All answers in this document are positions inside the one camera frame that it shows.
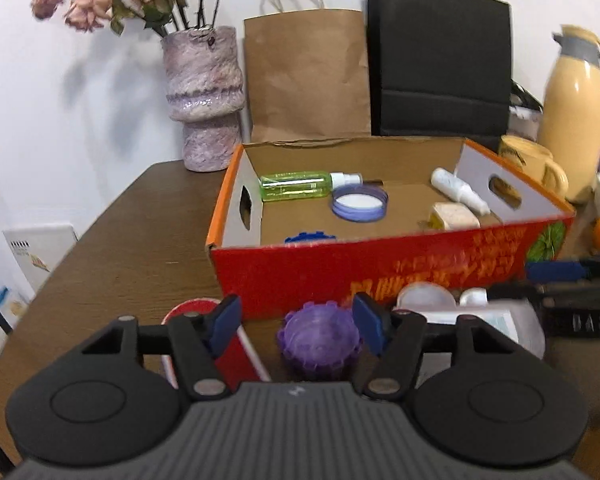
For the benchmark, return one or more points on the beige thermos jug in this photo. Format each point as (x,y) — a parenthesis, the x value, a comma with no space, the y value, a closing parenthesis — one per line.
(575,110)

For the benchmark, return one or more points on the black paper bag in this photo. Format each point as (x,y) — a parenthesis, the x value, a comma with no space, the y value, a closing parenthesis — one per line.
(440,50)

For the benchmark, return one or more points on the red lint brush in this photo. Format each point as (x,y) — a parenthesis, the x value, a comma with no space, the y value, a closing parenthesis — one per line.
(235,360)

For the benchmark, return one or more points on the blue ridged lid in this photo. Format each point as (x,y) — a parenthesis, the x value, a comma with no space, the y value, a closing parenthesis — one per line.
(310,237)

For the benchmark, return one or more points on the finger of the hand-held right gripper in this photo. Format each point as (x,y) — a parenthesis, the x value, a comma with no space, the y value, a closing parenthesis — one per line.
(570,292)
(555,271)

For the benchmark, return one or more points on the purple marbled vase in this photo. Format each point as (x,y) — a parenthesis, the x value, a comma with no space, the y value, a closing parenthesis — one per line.
(205,85)

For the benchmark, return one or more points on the cream soap packet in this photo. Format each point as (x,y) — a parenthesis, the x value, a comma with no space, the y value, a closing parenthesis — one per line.
(457,217)

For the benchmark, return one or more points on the yellow mug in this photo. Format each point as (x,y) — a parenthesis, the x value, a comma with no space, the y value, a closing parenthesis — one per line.
(530,157)

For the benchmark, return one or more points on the brown paper bag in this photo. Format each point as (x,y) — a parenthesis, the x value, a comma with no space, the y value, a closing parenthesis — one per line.
(305,75)

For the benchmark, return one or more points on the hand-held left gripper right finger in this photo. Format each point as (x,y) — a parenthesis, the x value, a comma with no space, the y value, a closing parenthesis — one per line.
(370,325)

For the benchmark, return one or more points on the purple-rimmed white lid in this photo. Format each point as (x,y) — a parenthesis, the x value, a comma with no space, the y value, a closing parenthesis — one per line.
(360,203)

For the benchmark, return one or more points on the white cardboard box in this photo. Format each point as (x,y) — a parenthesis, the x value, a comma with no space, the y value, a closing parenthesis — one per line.
(35,255)

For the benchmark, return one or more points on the green spray bottle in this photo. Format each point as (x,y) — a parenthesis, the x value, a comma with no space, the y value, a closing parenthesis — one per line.
(295,186)

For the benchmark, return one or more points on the white plastic bottle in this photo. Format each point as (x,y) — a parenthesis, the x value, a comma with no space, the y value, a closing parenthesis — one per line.
(450,182)

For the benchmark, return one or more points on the purple ridged lid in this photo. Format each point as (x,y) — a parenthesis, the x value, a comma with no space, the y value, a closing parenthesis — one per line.
(317,340)

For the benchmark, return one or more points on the translucent round container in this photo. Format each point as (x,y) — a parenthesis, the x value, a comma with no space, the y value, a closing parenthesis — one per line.
(425,297)

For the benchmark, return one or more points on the orange cardboard box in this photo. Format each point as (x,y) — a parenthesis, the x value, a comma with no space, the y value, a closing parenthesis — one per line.
(330,280)

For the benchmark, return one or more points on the clear plastic container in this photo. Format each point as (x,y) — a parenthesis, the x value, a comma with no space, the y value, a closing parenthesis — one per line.
(520,325)

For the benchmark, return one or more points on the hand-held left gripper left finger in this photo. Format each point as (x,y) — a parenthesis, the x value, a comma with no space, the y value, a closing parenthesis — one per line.
(225,325)

